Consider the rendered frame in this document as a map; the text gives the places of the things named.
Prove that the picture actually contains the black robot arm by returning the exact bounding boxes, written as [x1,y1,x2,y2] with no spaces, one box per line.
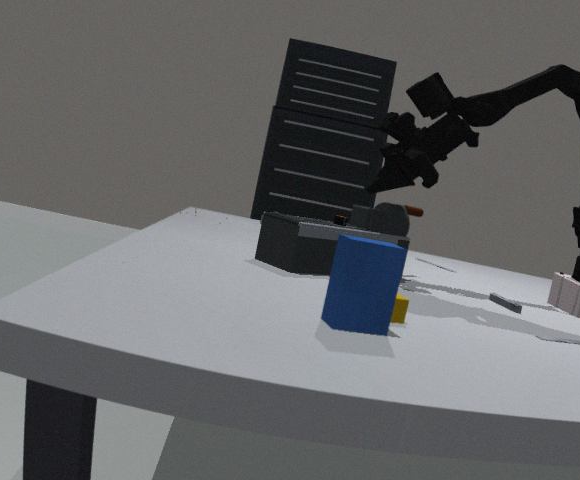
[378,64,580,152]

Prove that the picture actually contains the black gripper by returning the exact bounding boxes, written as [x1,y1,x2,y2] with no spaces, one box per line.
[366,126,449,194]

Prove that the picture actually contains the blue block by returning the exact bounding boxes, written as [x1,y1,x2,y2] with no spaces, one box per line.
[321,234,407,336]

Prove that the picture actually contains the yellow cube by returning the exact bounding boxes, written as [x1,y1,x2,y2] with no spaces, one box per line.
[391,294,409,324]

